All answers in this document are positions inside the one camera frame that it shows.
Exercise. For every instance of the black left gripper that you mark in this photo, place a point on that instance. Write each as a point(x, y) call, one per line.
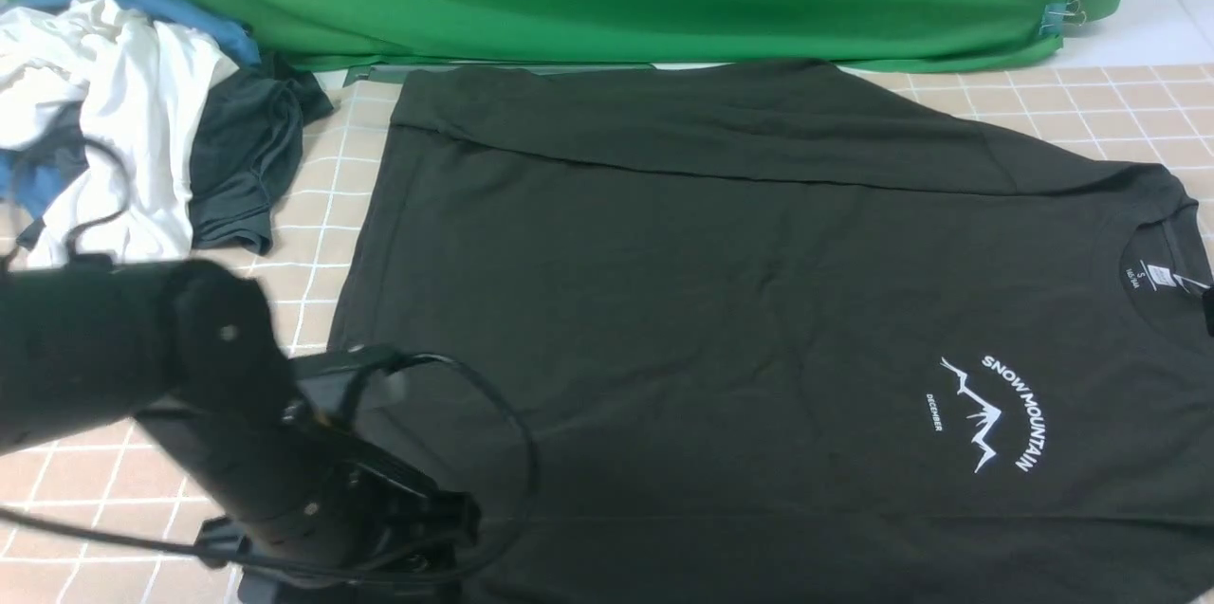
point(302, 485)

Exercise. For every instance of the dark gray long-sleeve top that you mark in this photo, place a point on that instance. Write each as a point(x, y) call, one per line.
point(784, 336)

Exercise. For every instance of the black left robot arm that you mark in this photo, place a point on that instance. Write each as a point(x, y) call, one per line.
point(94, 343)

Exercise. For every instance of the checkered beige table cloth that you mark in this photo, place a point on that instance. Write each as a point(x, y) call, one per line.
point(115, 479)

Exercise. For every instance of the dark teal crumpled garment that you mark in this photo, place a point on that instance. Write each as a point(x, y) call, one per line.
point(246, 152)

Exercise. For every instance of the blue crumpled garment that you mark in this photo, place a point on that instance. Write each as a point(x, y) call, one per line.
point(228, 34)

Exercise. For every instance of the white crumpled shirt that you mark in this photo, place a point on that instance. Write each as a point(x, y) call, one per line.
point(141, 86)

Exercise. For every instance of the blue binder clip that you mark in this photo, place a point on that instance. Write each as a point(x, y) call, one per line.
point(1060, 18)

